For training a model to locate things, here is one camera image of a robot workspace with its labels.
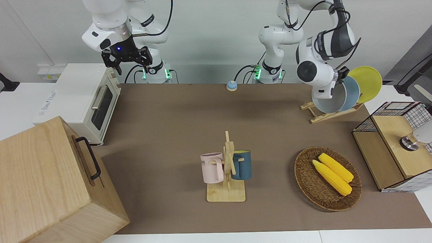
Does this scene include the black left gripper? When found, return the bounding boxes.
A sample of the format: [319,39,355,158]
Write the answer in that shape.
[337,66,350,85]

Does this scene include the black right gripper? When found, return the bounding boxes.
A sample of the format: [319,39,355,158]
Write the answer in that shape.
[101,40,153,76]

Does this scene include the gray ceramic plate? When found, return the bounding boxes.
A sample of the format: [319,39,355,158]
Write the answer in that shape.
[312,81,347,114]

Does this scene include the light blue plate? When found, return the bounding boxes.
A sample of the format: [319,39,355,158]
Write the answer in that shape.
[337,76,360,112]

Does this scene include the yellow plate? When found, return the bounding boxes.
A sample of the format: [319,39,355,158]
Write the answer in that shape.
[348,66,383,104]

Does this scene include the wooden plate rack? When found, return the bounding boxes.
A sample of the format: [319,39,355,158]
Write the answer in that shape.
[300,101,365,124]

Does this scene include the white toaster oven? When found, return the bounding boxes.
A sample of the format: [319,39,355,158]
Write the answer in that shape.
[33,63,122,146]

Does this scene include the wooden shelf board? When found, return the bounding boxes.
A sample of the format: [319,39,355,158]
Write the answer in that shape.
[371,115,432,179]

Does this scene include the yellow corn cob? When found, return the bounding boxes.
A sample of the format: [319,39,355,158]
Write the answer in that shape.
[318,153,354,183]
[312,160,352,196]

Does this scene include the white cylindrical grinder bottle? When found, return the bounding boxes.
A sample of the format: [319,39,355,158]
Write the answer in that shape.
[400,121,432,151]

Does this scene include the round wicker basket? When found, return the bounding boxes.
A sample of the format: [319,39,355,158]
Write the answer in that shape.
[294,146,362,212]

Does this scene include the pink mug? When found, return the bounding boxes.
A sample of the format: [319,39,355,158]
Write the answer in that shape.
[200,153,225,184]

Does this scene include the teal mug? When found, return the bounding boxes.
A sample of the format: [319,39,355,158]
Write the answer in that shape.
[231,150,252,180]

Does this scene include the large wooden box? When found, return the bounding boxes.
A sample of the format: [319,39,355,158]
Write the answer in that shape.
[0,116,130,243]

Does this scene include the wooden mug tree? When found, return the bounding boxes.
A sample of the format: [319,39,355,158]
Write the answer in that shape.
[207,131,246,203]

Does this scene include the black right arm base cable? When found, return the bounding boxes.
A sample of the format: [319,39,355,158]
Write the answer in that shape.
[124,65,146,84]

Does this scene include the black arm base cable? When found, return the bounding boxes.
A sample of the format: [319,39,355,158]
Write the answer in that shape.
[124,65,146,84]
[234,63,262,84]

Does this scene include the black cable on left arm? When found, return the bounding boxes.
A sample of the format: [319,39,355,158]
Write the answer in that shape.
[285,0,362,68]

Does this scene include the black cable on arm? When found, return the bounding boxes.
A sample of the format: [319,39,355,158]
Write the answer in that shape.
[285,0,362,68]
[131,0,173,37]

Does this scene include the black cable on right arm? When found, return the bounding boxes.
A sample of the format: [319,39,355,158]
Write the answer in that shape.
[131,0,173,37]

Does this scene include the wire and wood cabinet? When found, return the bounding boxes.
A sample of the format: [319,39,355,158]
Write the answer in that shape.
[352,101,432,193]

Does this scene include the black box handle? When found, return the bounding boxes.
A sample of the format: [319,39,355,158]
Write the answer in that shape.
[75,136,102,181]

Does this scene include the black left arm base cable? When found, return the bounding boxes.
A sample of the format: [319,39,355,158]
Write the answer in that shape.
[234,63,262,84]

